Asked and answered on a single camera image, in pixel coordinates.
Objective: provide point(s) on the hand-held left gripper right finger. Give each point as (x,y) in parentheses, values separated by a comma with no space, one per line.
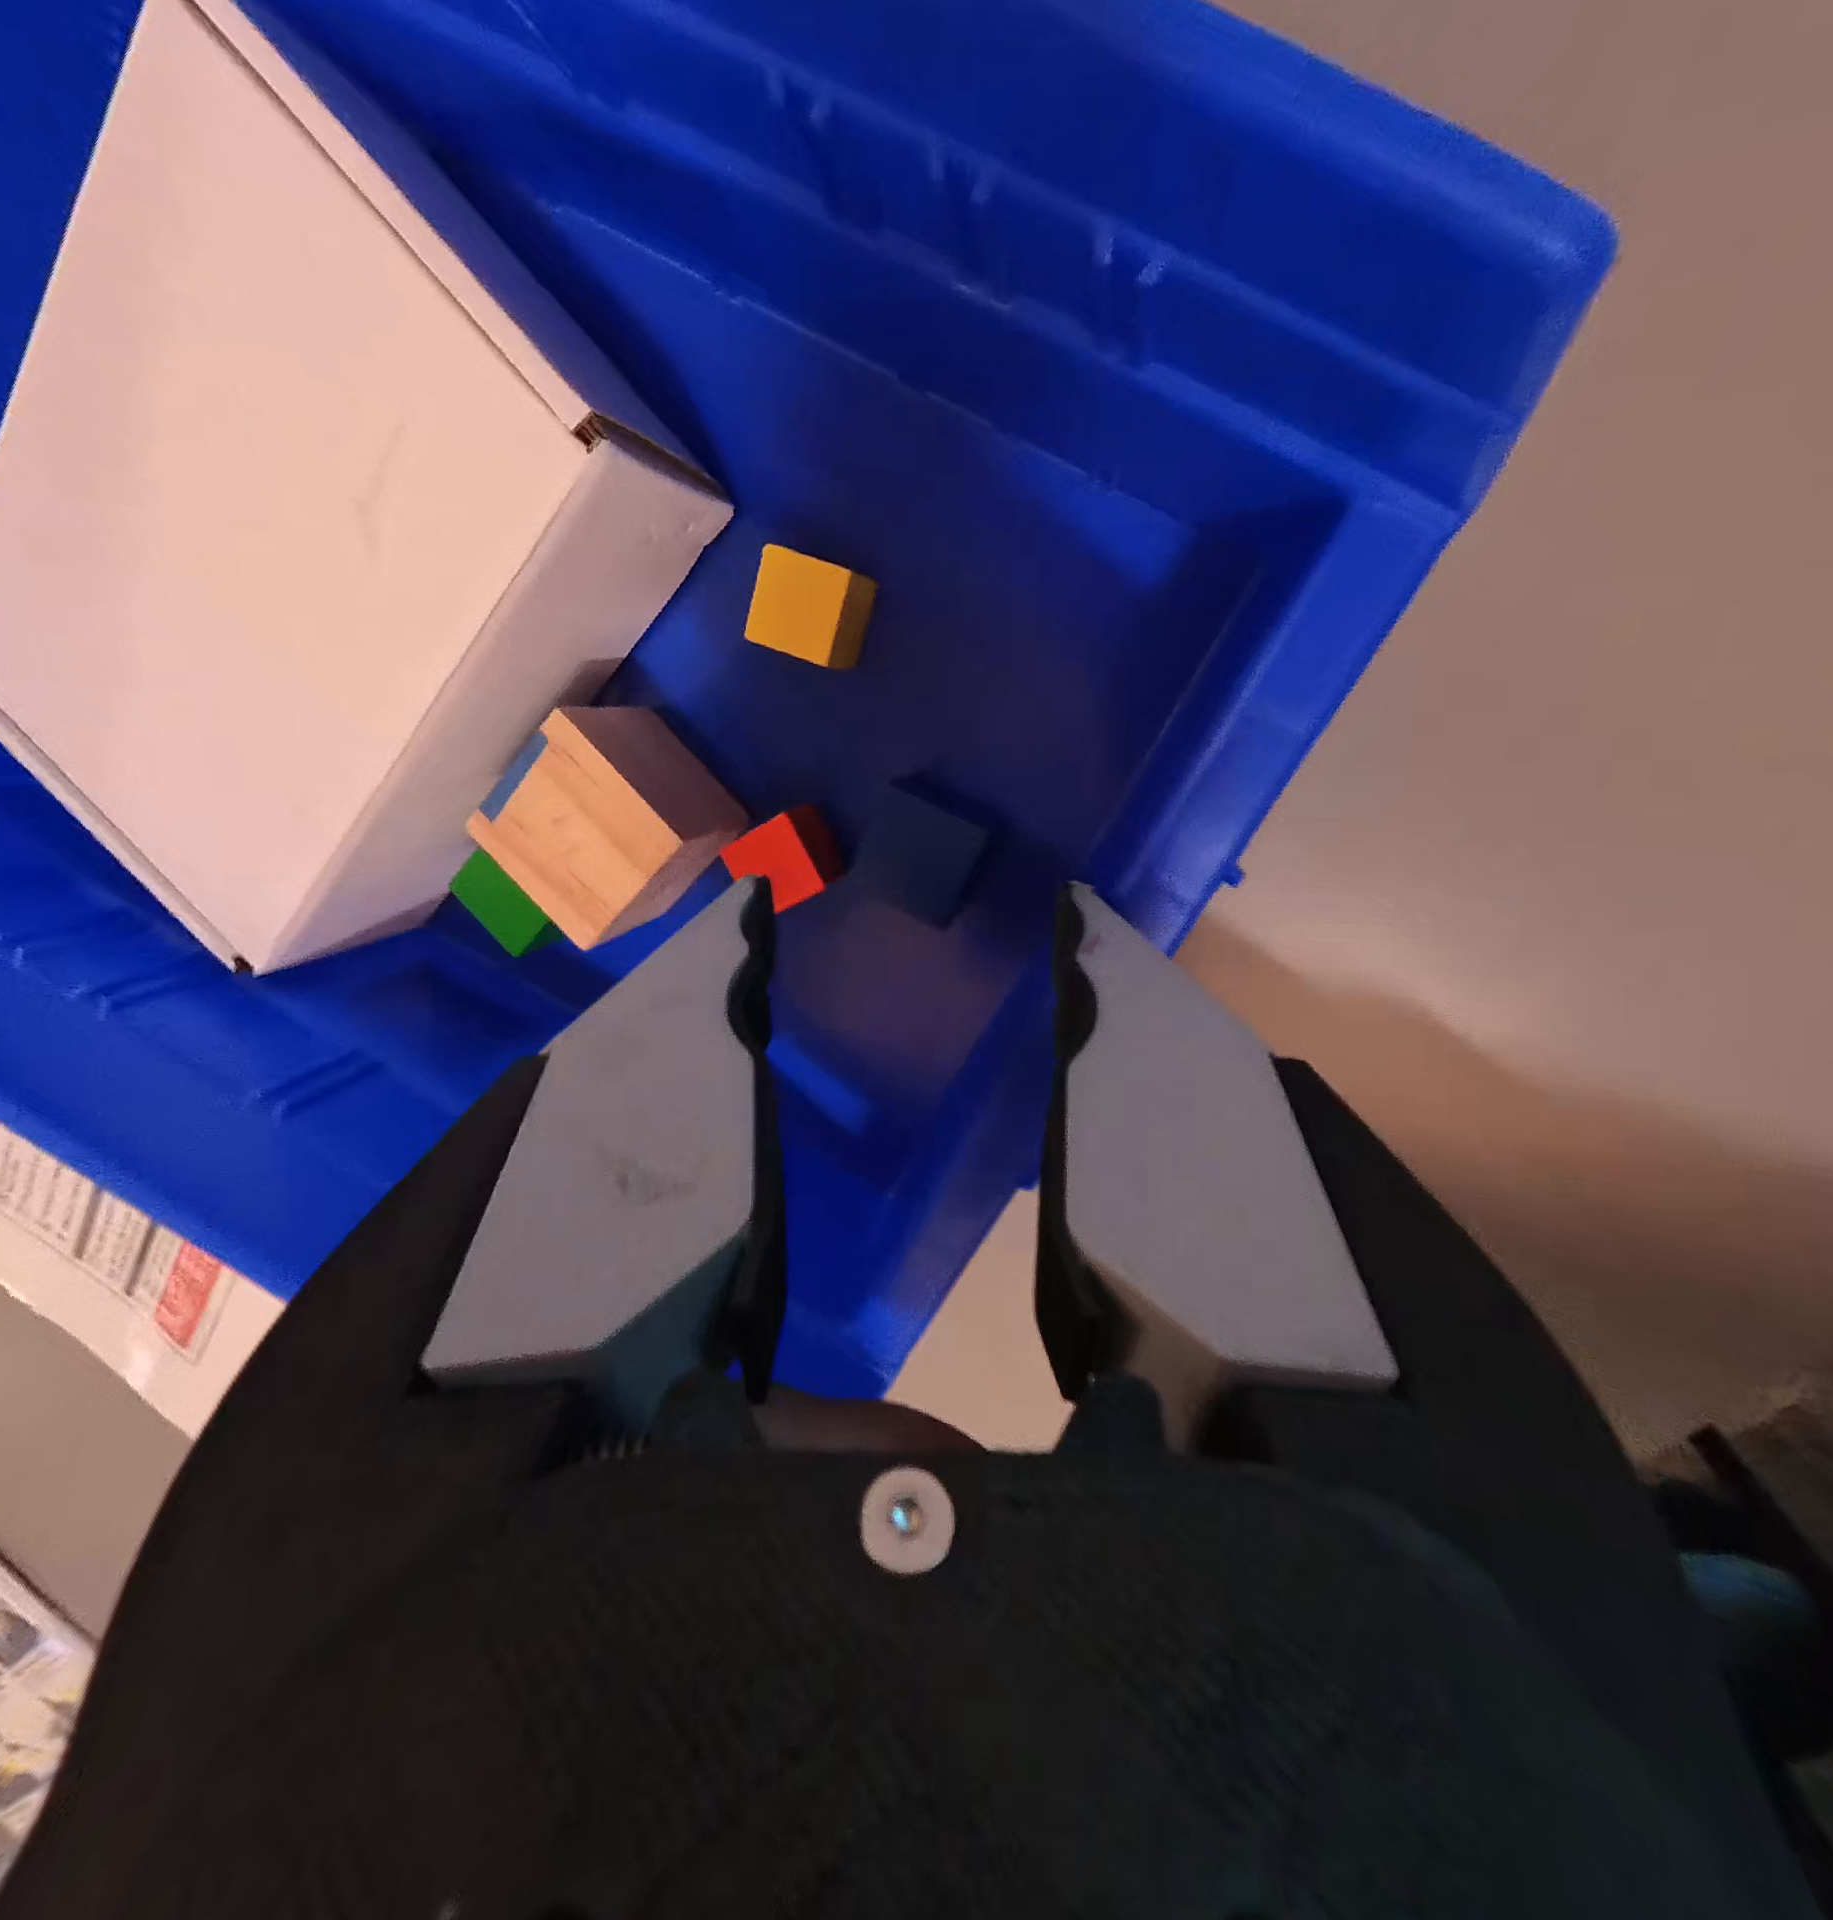
(1216,1201)

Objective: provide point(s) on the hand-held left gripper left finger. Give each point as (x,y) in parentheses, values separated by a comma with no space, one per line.
(616,1201)

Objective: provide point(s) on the red wooden cube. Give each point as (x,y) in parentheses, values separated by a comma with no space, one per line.
(775,856)

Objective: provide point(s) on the white cardboard mailer box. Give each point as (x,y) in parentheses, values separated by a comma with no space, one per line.
(256,526)

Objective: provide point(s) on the blue plastic bin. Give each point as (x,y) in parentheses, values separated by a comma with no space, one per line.
(1082,375)

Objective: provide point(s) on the green wooden cube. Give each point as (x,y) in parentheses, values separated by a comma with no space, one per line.
(495,900)

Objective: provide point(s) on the large wooden cube blue face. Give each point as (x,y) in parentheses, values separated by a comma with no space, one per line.
(602,856)

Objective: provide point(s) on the printed desk sheet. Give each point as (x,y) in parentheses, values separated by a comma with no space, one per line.
(46,1201)

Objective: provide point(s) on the yellow wooden cube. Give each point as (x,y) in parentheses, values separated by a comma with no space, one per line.
(805,601)

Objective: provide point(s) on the printed picture sheet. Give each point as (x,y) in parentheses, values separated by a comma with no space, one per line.
(1,1650)

